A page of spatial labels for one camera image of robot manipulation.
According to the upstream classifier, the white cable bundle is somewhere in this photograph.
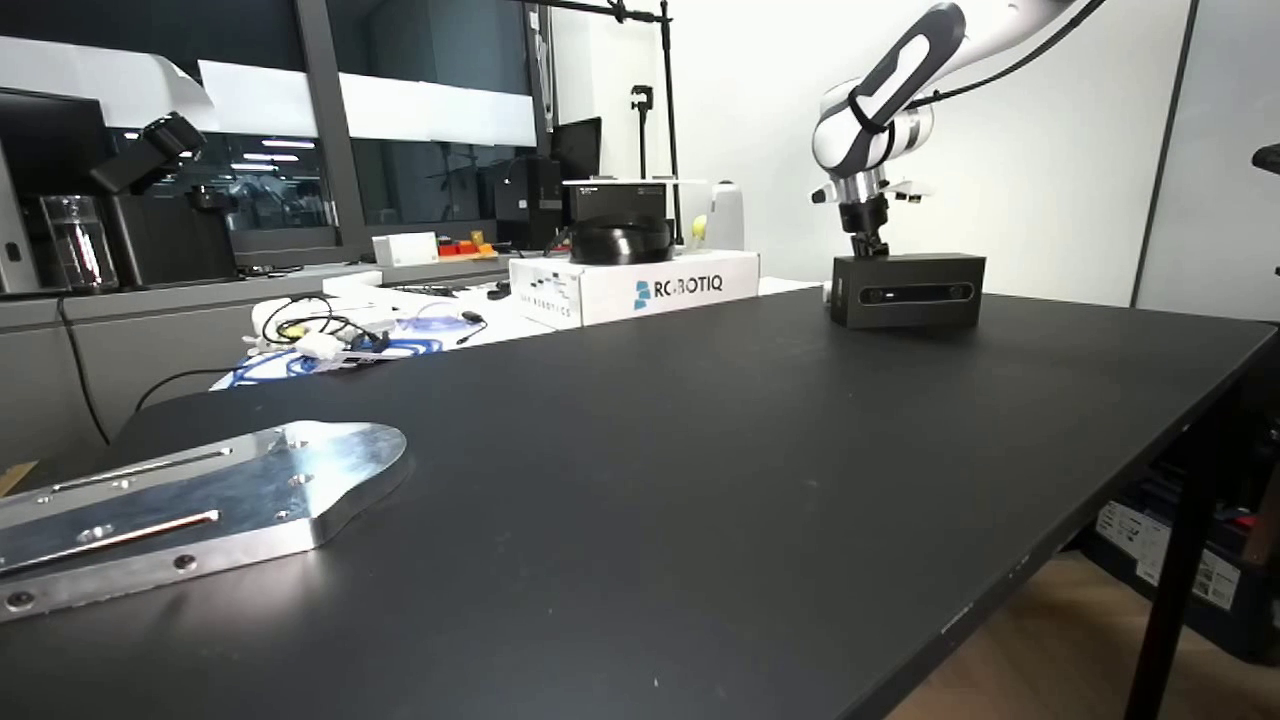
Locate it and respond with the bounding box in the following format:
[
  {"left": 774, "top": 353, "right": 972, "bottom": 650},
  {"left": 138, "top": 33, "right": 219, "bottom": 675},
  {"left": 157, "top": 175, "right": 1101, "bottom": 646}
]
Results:
[{"left": 243, "top": 291, "right": 492, "bottom": 375}]

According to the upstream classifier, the black camera tripod stand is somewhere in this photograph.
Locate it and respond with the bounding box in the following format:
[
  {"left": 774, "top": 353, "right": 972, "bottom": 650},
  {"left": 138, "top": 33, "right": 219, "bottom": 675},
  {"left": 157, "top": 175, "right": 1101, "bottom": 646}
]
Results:
[{"left": 628, "top": 85, "right": 654, "bottom": 180}]

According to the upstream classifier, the black ZED box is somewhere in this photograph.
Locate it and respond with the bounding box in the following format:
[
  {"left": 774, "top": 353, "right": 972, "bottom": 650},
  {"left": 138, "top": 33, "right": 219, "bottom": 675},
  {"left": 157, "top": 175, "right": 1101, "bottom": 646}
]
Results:
[{"left": 829, "top": 258, "right": 983, "bottom": 330}]

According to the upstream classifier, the black device on box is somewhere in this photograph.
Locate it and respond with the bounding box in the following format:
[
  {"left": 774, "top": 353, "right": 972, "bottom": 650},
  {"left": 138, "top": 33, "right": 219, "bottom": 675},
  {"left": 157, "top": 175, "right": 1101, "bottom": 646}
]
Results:
[{"left": 565, "top": 180, "right": 673, "bottom": 265}]

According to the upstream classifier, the white Robotiq box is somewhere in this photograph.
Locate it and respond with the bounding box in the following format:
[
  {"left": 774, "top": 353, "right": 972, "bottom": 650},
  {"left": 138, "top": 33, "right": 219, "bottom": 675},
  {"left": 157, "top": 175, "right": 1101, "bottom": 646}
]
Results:
[{"left": 506, "top": 252, "right": 760, "bottom": 330}]

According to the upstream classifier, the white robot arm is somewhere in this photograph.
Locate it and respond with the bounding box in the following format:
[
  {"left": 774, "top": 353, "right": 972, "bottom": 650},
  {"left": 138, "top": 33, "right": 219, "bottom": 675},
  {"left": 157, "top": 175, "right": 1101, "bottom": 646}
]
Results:
[{"left": 810, "top": 0, "right": 1102, "bottom": 259}]

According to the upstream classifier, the silver metal mounting plate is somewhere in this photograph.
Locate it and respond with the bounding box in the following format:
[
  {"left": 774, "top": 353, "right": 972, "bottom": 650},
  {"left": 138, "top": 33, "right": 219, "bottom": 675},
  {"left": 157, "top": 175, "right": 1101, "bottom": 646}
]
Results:
[{"left": 0, "top": 421, "right": 408, "bottom": 625}]

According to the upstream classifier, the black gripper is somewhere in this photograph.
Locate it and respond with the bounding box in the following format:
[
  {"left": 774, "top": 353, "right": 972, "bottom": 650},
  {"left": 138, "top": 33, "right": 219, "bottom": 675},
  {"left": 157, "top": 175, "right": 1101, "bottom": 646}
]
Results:
[{"left": 841, "top": 196, "right": 886, "bottom": 259}]

